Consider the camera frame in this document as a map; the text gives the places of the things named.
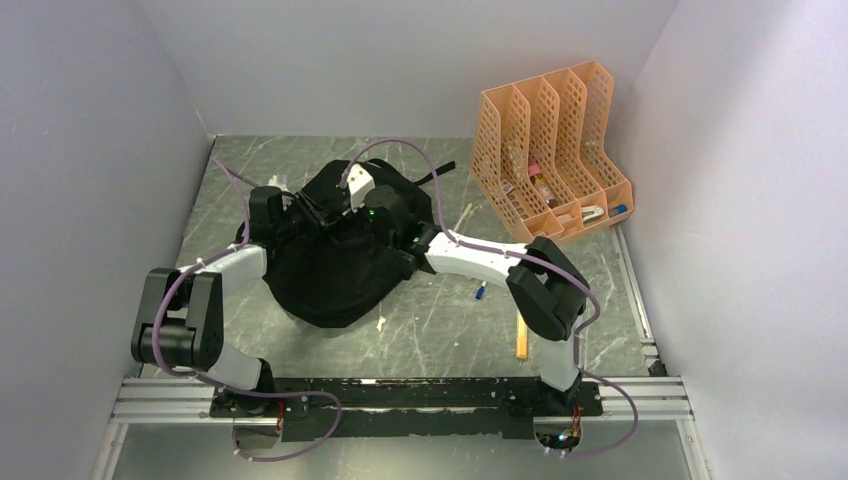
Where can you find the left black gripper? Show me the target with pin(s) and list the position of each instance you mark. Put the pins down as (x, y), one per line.
(324, 216)

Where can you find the black student backpack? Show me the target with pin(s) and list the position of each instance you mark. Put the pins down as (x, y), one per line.
(329, 282)

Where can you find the yellow highlighter marker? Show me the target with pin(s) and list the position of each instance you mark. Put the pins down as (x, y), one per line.
(521, 349)

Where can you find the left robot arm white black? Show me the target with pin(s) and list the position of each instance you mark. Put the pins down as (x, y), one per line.
(179, 326)

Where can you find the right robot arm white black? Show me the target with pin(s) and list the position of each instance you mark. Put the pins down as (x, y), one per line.
(544, 285)

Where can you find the thin white pen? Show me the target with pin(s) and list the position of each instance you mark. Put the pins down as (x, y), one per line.
(464, 214)

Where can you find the blue capped white pen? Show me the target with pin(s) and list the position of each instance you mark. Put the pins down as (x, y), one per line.
(481, 291)

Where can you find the pink capped bottle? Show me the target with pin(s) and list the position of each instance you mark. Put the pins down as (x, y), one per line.
(541, 185)

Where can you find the orange plastic file organizer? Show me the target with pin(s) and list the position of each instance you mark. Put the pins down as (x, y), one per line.
(559, 121)

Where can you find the silver stapler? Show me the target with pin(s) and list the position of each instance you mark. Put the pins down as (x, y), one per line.
(591, 214)

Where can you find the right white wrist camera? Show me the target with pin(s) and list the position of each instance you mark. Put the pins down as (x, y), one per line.
(359, 184)

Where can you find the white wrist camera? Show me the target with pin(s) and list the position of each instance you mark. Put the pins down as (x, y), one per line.
(279, 181)
(359, 184)

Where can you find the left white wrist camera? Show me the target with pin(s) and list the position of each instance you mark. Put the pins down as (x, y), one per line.
(279, 181)

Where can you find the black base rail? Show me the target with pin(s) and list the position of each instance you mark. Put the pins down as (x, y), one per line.
(355, 407)

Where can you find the aluminium frame rail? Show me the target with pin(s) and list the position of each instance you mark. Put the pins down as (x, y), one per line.
(159, 401)

